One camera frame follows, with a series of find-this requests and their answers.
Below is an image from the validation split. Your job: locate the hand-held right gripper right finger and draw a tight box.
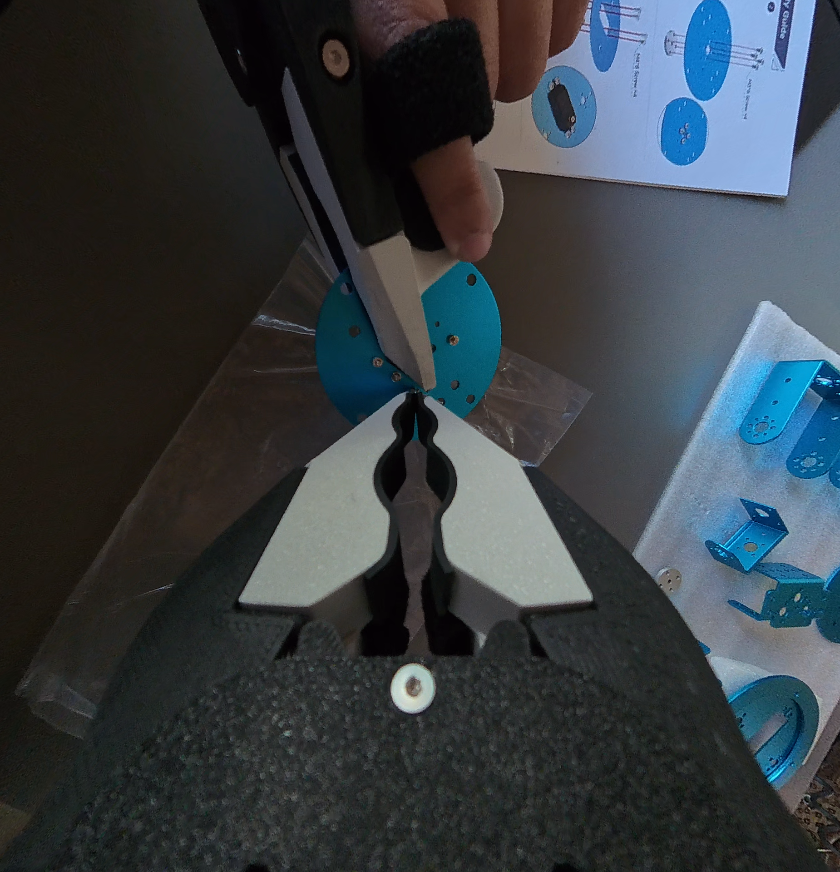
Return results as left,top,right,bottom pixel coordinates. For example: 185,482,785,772
419,396,594,632

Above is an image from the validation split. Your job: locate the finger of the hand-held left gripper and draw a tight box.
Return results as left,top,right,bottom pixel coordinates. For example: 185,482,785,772
280,67,439,394
277,145,347,275

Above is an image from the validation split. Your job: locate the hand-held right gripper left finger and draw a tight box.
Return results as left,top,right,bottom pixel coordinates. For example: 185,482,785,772
237,395,420,612

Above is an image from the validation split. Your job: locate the blue round metal plate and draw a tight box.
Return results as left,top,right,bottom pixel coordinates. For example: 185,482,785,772
316,262,503,425

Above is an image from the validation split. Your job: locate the clear plastic bag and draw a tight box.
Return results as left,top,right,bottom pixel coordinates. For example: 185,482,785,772
15,238,593,740

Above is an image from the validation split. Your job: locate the person's left hand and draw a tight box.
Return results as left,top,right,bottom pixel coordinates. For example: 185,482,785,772
354,0,593,264

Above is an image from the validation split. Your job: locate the white foam sheet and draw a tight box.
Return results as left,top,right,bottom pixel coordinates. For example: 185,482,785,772
634,300,840,794

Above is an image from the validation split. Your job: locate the blue round metal base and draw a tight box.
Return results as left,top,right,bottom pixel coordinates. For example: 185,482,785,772
723,671,821,793

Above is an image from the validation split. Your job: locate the white instruction booklet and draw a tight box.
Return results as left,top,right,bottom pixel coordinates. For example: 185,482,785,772
491,0,819,198

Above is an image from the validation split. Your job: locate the small blue bracket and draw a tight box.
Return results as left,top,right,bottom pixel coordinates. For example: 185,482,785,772
706,499,790,566

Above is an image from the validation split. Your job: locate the blue perforated plate bracket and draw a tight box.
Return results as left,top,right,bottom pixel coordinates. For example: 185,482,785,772
728,562,828,631

